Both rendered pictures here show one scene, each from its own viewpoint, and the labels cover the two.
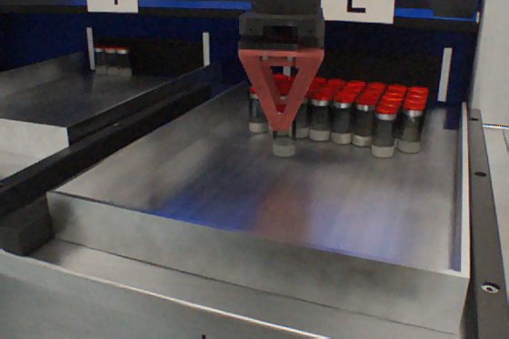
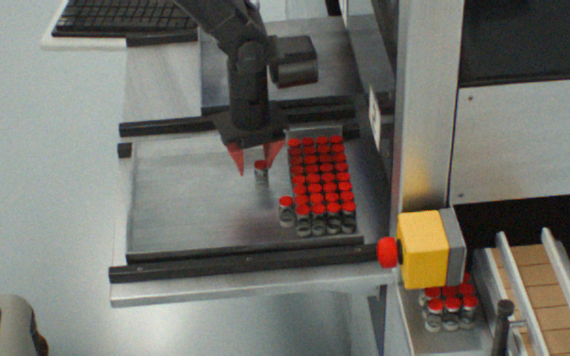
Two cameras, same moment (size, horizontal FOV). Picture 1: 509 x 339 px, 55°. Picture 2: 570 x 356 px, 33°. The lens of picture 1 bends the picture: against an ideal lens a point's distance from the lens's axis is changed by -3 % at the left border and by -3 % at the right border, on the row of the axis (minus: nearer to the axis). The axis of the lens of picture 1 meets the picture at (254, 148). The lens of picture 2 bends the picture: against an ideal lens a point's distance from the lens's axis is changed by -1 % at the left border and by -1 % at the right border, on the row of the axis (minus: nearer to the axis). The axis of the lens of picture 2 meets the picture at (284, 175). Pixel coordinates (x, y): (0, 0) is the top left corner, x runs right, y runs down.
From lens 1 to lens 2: 1.36 m
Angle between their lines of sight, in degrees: 58
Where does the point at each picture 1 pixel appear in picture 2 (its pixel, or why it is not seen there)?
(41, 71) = (322, 24)
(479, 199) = (215, 260)
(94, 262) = (126, 176)
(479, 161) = (268, 256)
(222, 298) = (122, 214)
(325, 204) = (205, 218)
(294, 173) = (236, 198)
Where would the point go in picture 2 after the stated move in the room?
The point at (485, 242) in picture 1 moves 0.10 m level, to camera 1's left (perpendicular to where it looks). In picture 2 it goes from (171, 265) to (148, 221)
